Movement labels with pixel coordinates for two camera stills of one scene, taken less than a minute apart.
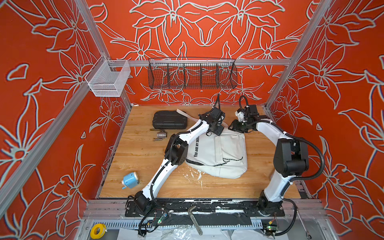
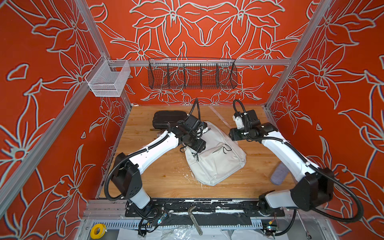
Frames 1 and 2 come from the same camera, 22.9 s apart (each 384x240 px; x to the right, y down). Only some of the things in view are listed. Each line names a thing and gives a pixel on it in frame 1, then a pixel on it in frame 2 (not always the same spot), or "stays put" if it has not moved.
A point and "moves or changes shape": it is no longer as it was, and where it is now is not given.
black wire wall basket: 192,73 stays put
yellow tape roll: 100,235 stays put
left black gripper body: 217,130 → 197,144
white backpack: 224,155 moves or changes shape
